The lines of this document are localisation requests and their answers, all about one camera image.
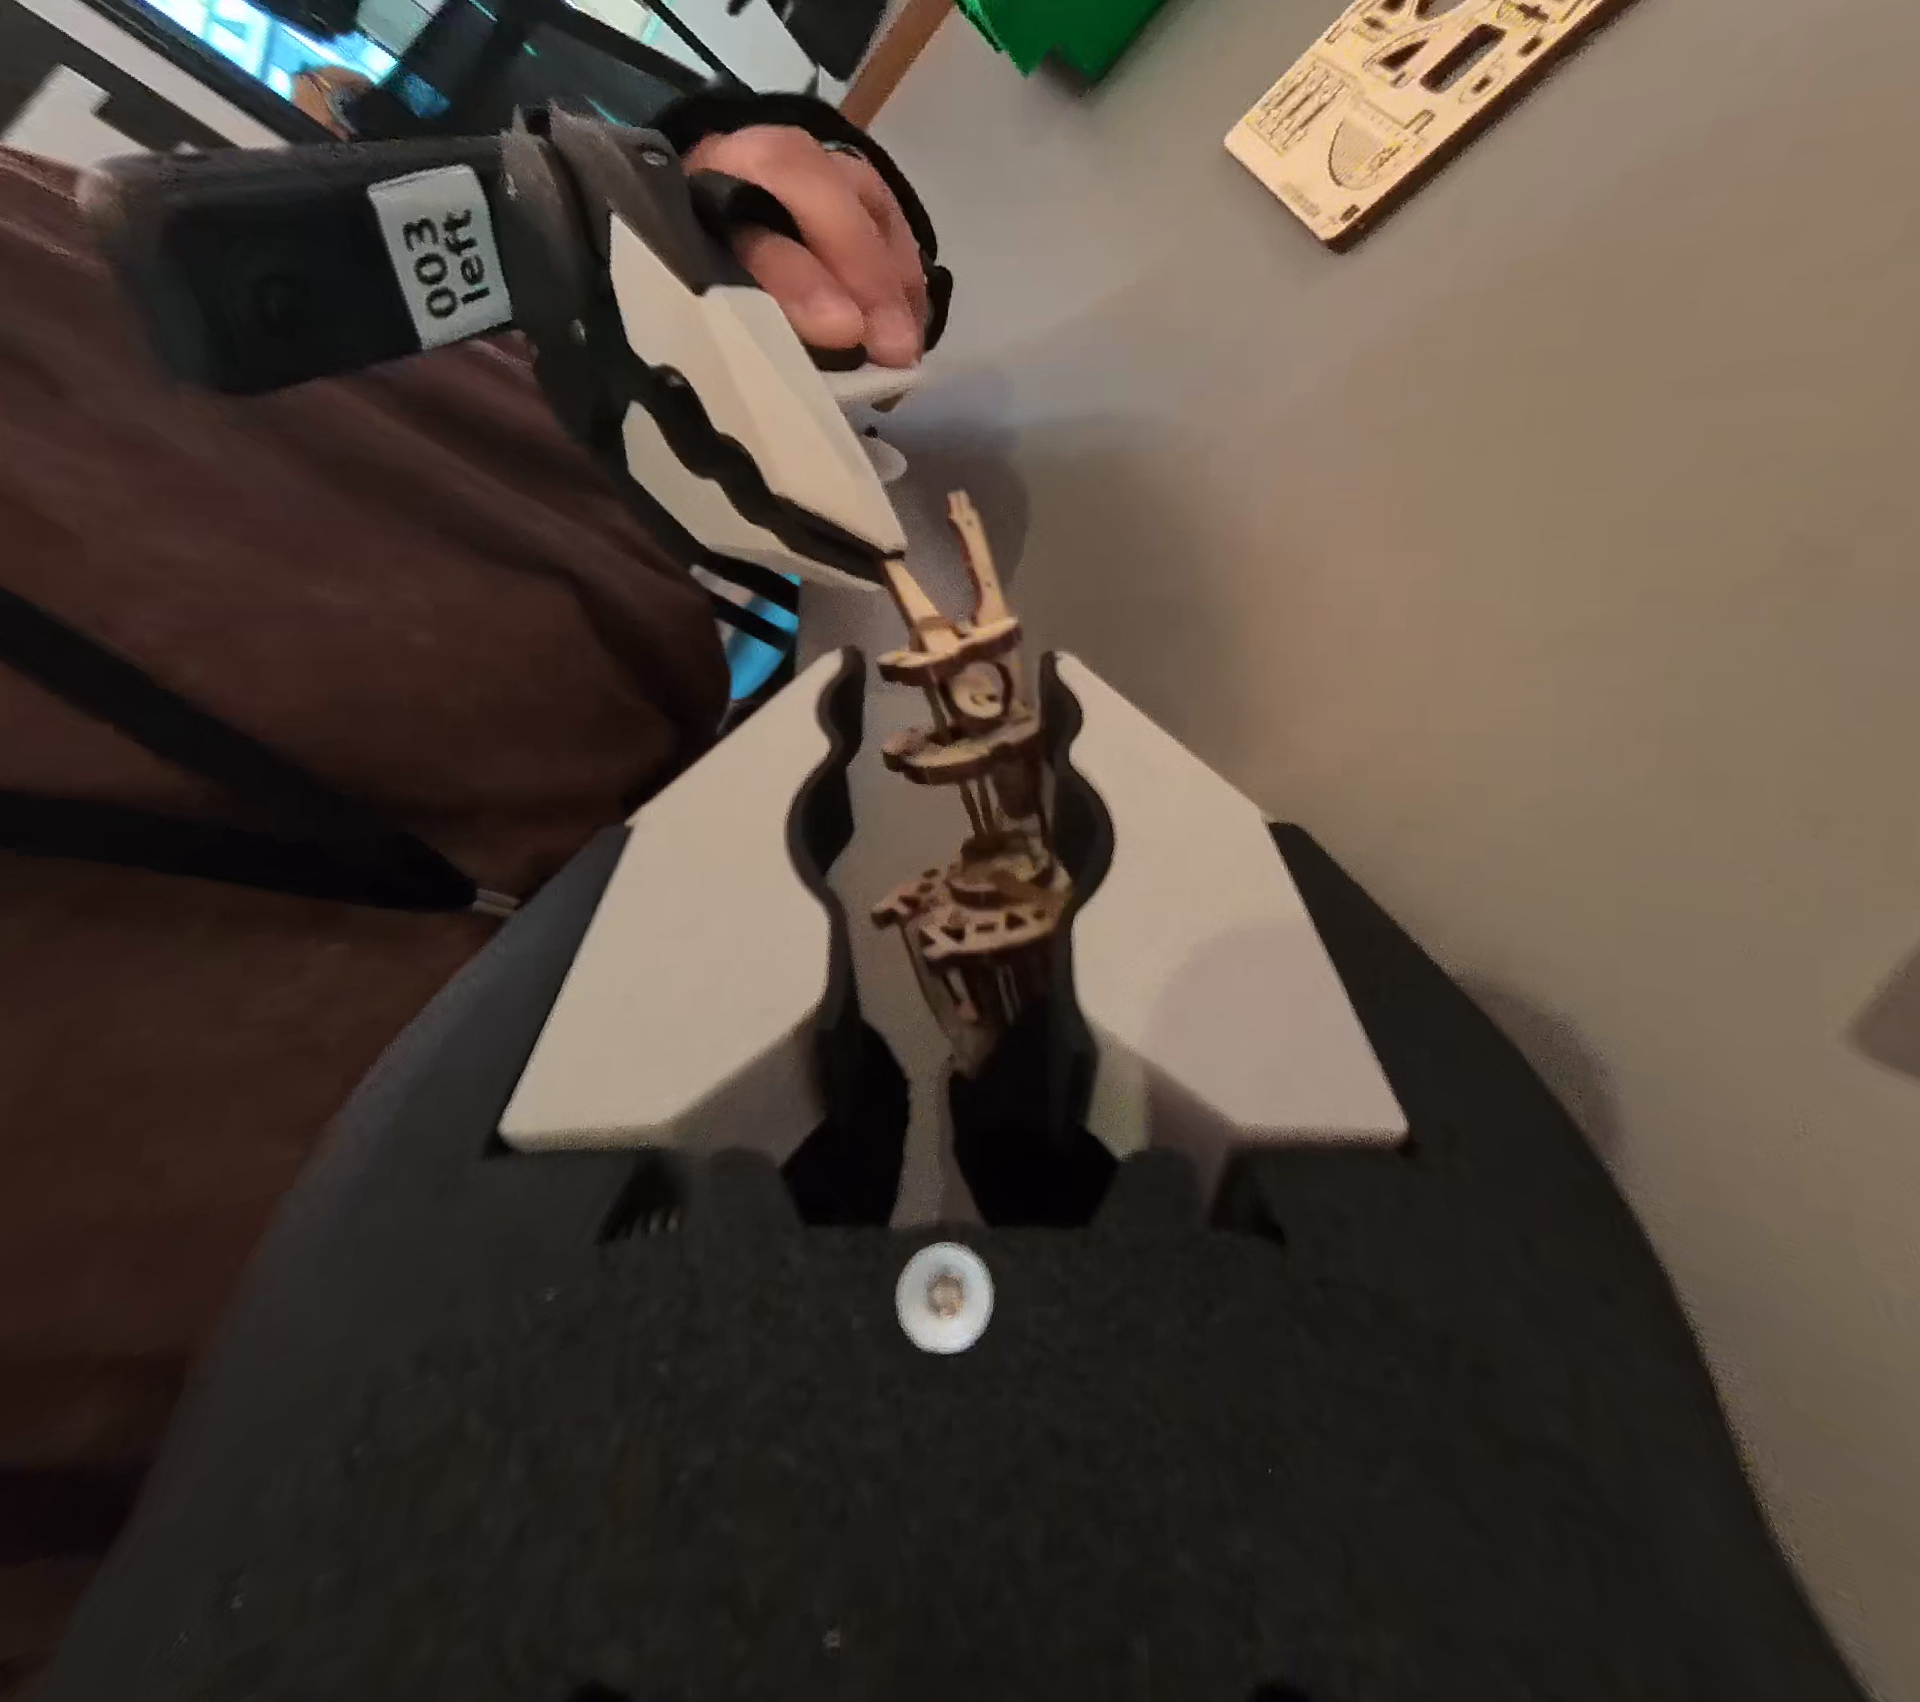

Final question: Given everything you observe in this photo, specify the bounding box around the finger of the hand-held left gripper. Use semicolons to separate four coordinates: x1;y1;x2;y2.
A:
619;394;890;596
609;214;912;567

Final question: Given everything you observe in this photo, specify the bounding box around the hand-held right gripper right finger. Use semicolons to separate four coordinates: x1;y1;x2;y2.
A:
949;648;1413;1158

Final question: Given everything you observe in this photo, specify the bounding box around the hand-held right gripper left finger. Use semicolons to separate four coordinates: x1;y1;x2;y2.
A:
498;646;915;1158

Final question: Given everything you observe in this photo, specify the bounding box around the forked wooden model part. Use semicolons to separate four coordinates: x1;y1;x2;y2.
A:
877;491;1026;684

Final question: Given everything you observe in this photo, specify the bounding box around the wooden model assembly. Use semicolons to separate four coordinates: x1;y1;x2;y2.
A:
871;666;1081;1084

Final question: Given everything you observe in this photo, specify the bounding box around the laser-cut wooden parts sheet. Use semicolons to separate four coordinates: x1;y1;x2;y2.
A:
1223;0;1887;255

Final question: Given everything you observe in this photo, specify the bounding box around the person's left hand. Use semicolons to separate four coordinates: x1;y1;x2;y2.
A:
702;128;933;371

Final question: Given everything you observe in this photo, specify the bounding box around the blue and black object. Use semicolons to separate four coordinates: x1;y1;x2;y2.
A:
705;554;798;703

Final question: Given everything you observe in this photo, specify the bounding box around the black monitor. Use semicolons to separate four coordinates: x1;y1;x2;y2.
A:
397;0;710;139

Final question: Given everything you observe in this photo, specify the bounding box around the black strap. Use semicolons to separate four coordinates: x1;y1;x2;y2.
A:
0;589;523;920

